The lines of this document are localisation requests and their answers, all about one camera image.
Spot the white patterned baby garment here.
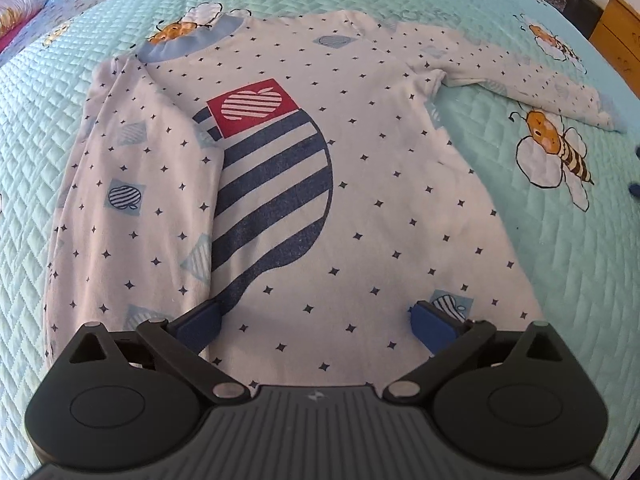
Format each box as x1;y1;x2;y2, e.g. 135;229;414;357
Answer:
43;4;613;387

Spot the mint green bee quilt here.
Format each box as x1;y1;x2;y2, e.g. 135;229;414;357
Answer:
1;0;639;479

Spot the wooden desk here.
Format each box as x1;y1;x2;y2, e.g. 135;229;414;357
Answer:
589;0;640;96

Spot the floral long pillow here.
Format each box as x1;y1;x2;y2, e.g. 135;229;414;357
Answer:
0;0;47;37

